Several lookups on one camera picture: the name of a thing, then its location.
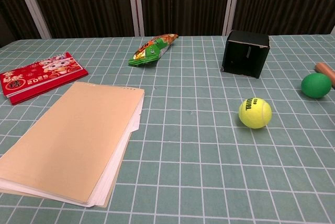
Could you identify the yellow tennis ball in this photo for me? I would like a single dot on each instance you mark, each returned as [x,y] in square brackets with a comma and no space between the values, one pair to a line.
[255,112]

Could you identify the black cardboard box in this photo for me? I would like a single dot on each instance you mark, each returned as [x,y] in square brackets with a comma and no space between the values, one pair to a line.
[246,56]

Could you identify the green ball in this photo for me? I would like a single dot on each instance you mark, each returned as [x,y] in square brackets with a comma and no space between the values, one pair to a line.
[315,85]

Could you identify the green orange snack bag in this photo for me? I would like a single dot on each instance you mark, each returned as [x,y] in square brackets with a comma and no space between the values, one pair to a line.
[150,51]

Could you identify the green checked tablecloth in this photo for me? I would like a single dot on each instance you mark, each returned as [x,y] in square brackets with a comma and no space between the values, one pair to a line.
[196,156]

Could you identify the dark pleated screen panel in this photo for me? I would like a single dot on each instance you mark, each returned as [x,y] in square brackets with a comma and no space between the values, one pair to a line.
[183,4]
[288,1]
[83,4]
[10,4]

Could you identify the beige folder with papers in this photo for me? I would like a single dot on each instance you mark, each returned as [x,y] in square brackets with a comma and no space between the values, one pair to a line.
[70,135]

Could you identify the red desk calendar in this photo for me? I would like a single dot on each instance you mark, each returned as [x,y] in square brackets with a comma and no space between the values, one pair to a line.
[39,74]

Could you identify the brown wooden stick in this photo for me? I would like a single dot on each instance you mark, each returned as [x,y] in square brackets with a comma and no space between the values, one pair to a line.
[325,68]

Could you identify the white screen frame post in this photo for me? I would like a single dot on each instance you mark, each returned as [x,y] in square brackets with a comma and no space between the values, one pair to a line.
[134,4]
[31,4]
[231,4]

